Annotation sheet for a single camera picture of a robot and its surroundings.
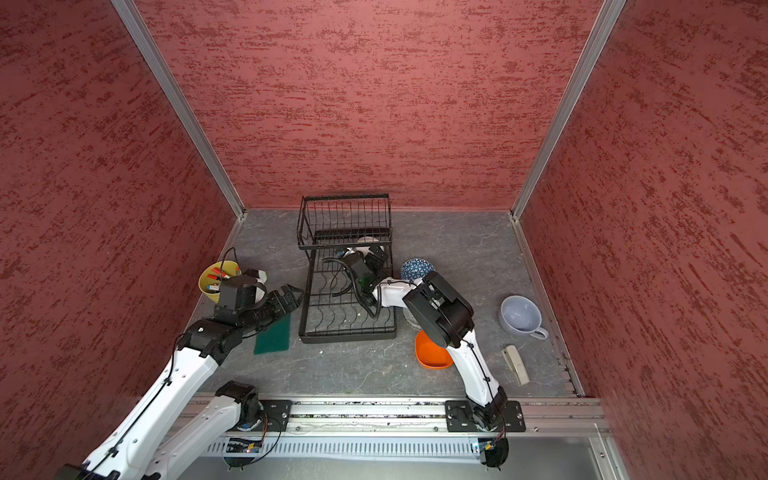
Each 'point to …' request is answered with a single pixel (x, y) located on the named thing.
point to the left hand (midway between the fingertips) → (294, 306)
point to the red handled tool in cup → (219, 272)
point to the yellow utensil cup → (212, 287)
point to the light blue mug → (521, 316)
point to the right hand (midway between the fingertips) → (370, 258)
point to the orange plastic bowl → (430, 354)
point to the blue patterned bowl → (415, 268)
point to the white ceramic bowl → (368, 239)
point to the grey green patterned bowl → (411, 318)
